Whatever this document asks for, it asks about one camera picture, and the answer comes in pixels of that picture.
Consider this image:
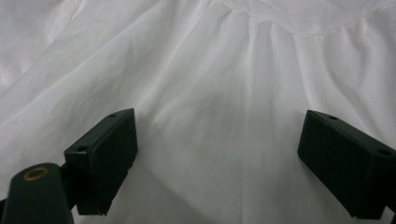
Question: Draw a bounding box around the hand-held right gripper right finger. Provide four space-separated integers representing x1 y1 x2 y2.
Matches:
297 109 396 219

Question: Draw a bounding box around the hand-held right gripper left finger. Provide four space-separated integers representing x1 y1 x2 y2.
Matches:
64 107 138 217

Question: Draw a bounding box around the white elastic-waist garment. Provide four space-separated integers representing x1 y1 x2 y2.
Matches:
0 0 396 224

